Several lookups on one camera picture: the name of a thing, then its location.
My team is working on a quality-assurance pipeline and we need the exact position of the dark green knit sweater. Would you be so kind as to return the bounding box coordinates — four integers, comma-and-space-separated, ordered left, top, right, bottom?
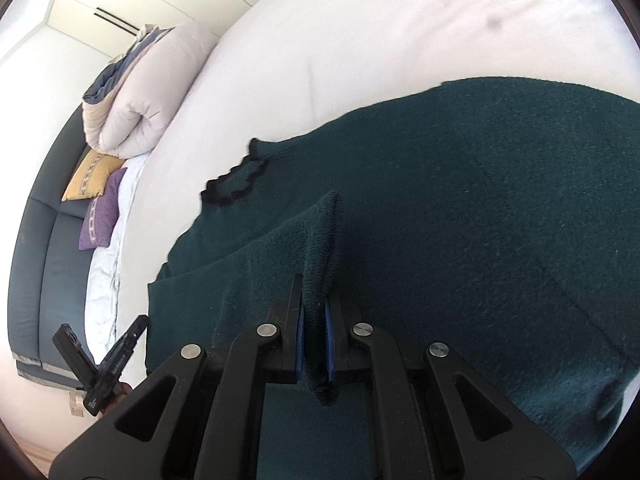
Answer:
145, 78, 639, 479

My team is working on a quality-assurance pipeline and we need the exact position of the purple patterned cushion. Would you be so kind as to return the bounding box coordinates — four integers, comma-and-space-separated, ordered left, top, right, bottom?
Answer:
78, 167, 127, 252

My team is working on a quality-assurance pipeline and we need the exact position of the yellow patterned cushion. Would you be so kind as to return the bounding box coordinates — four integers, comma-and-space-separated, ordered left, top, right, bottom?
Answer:
62, 150, 125, 202

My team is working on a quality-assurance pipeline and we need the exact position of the folded beige duvet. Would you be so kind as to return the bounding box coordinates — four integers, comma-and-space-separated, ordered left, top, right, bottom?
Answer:
81, 21, 218, 159

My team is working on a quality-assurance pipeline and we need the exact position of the white bed sheet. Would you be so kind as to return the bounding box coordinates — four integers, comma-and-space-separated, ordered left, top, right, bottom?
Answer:
85, 0, 639, 360

